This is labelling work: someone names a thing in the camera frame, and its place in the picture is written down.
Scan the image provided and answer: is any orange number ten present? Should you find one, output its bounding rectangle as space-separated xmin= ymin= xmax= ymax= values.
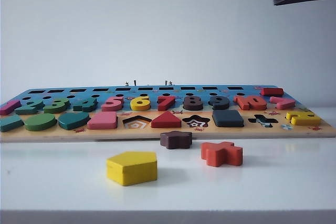
xmin=233 ymin=94 xmax=270 ymax=111

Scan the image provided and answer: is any yellow equals block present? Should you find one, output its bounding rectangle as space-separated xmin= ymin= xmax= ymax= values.
xmin=286 ymin=111 xmax=322 ymax=126

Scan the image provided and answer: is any brown star block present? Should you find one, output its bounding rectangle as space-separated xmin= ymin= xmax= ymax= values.
xmin=160 ymin=131 xmax=193 ymax=150

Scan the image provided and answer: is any colourful wooden puzzle board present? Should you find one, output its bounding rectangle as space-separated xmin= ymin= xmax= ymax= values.
xmin=0 ymin=85 xmax=336 ymax=143

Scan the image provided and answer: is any orange plus block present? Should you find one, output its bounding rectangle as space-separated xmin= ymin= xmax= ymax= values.
xmin=201 ymin=141 xmax=244 ymax=167

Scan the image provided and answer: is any brown number eight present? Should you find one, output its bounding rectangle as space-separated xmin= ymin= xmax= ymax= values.
xmin=183 ymin=95 xmax=203 ymax=111

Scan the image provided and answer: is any teal heart block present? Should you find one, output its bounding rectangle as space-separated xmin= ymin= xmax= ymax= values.
xmin=58 ymin=112 xmax=90 ymax=131

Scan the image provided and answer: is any pink greater-than block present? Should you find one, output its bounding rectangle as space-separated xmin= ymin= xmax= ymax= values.
xmin=269 ymin=97 xmax=296 ymax=110

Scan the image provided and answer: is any pink number one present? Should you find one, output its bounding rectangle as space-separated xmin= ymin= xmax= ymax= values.
xmin=0 ymin=100 xmax=22 ymax=116

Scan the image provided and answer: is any dark blue square block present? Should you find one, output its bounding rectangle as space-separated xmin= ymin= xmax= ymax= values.
xmin=212 ymin=110 xmax=244 ymax=127

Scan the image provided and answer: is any yellow number six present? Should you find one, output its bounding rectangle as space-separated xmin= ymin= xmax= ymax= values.
xmin=130 ymin=95 xmax=151 ymax=111

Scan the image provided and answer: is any pink number five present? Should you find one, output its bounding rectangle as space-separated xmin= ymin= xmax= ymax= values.
xmin=101 ymin=95 xmax=124 ymax=112

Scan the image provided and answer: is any pink trapezoid block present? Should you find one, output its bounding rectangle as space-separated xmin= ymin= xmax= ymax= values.
xmin=87 ymin=111 xmax=118 ymax=130

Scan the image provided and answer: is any dark blue number nine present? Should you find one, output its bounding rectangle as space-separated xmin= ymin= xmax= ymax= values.
xmin=209 ymin=95 xmax=231 ymax=111

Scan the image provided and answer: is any teal rectangle block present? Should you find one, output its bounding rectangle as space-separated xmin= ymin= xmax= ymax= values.
xmin=0 ymin=114 xmax=24 ymax=132

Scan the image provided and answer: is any teal number four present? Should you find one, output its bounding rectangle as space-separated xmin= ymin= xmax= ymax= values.
xmin=72 ymin=97 xmax=98 ymax=112

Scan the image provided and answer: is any red triangle block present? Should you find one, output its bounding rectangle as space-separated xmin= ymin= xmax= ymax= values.
xmin=151 ymin=110 xmax=182 ymax=129

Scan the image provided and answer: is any yellow pentagon block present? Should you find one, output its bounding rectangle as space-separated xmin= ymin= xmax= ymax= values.
xmin=106 ymin=151 xmax=158 ymax=187

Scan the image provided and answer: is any green number three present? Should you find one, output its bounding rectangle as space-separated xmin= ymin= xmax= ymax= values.
xmin=43 ymin=98 xmax=71 ymax=114

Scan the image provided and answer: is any teal number two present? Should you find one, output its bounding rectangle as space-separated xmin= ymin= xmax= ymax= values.
xmin=19 ymin=99 xmax=45 ymax=115

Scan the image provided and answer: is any red number seven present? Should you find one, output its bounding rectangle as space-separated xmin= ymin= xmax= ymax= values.
xmin=156 ymin=95 xmax=179 ymax=111

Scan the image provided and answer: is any red minus block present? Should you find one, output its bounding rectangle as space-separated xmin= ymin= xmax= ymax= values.
xmin=260 ymin=88 xmax=284 ymax=97

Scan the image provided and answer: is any green oval block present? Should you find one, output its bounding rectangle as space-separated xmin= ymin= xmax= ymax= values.
xmin=24 ymin=113 xmax=57 ymax=132

